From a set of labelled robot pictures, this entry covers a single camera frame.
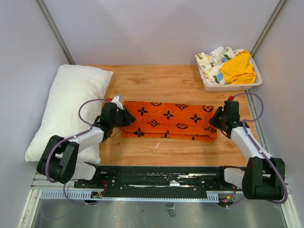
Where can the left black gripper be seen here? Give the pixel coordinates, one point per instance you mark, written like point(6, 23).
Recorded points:
point(129, 118)

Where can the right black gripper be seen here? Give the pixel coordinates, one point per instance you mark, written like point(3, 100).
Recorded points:
point(213, 120)

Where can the orange patterned pillowcase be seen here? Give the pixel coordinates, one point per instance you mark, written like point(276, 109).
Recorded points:
point(170, 120)

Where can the white pillow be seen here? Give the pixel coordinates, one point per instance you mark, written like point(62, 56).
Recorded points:
point(74, 102)

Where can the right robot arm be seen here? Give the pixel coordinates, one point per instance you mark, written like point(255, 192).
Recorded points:
point(264, 176)

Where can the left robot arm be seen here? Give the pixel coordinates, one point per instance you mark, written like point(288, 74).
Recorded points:
point(59, 158)

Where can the white plastic basket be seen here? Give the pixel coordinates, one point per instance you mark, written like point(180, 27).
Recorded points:
point(228, 87)

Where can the yellow cloth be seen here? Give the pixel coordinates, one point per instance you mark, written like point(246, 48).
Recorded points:
point(239, 70)

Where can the white printed cloth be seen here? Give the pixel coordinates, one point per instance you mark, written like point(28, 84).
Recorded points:
point(211, 63)

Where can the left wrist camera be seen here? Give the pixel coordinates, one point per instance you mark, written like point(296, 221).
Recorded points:
point(116, 100)

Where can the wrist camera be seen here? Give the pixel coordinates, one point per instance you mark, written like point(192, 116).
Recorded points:
point(231, 98)
point(116, 100)

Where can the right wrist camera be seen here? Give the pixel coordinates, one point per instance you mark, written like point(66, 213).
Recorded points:
point(231, 98)

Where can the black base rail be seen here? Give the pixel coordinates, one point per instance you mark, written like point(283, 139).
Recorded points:
point(160, 178)

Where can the white slotted cable duct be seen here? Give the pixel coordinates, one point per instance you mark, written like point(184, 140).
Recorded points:
point(184, 195)

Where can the right aluminium frame post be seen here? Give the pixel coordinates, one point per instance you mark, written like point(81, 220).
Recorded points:
point(271, 21)

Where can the aluminium frame post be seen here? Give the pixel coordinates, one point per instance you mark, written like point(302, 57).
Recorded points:
point(53, 27)
point(271, 21)

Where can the left aluminium frame post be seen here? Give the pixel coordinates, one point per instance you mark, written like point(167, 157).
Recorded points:
point(53, 27)

